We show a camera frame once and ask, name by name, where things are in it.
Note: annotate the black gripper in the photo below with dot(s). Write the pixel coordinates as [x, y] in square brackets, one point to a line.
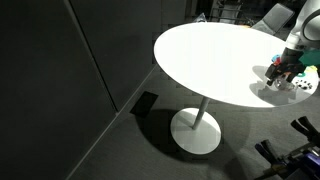
[290, 61]

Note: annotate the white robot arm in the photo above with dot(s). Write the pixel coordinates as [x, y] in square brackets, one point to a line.
[311, 23]

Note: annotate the grey office chair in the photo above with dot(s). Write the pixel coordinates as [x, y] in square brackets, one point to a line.
[275, 18]

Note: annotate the white table leg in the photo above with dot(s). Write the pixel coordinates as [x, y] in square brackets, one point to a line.
[201, 113]

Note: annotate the translucent plastic sheet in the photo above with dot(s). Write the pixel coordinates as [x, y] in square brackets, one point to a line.
[201, 17]

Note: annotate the round white table base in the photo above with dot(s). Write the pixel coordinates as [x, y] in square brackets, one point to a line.
[195, 136]

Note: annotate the black floor plate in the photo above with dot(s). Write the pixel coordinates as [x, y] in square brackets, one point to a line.
[144, 104]

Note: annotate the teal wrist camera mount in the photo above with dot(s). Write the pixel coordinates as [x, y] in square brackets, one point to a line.
[311, 57]

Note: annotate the grey metal frame cart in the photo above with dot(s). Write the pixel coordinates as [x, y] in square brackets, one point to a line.
[226, 10]

